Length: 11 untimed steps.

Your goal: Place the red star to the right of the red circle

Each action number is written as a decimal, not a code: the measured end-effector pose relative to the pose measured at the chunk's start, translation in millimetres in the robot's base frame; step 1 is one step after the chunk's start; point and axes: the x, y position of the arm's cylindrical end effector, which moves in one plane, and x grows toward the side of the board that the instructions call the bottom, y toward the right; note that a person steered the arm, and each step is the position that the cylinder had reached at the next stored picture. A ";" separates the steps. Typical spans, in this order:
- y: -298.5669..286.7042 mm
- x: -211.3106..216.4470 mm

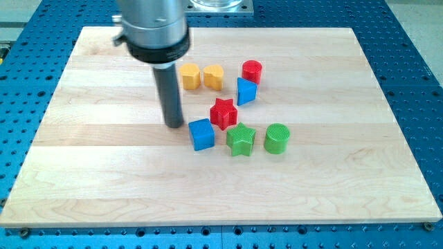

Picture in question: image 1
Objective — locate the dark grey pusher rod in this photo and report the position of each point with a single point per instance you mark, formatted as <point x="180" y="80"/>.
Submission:
<point x="168" y="90"/>

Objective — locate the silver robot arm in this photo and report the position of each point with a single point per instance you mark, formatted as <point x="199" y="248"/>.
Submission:
<point x="156" y="32"/>

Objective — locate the red star block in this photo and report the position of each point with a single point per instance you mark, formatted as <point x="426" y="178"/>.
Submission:
<point x="223" y="113"/>

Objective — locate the green star block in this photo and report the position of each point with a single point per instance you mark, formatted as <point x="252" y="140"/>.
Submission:
<point x="240" y="140"/>

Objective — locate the yellow hexagon block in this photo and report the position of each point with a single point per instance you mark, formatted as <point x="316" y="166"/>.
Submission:
<point x="190" y="76"/>

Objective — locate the yellow heart block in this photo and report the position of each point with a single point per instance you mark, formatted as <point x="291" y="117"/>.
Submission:
<point x="214" y="77"/>

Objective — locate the blue cube block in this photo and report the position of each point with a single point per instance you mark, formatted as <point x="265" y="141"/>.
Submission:
<point x="202" y="134"/>

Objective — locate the blue triangle block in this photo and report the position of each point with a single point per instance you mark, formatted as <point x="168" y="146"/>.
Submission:
<point x="246" y="91"/>

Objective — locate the red cylinder block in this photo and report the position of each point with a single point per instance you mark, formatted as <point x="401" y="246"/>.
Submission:
<point x="252" y="71"/>

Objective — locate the wooden board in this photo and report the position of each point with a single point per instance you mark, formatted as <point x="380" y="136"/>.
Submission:
<point x="102" y="156"/>

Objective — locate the green cylinder block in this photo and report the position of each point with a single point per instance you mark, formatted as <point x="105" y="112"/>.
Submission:
<point x="277" y="138"/>

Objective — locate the blue perforated table plate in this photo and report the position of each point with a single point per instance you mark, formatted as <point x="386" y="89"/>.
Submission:
<point x="36" y="61"/>

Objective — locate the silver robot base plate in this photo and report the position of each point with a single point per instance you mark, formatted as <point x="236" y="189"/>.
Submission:
<point x="199" y="8"/>

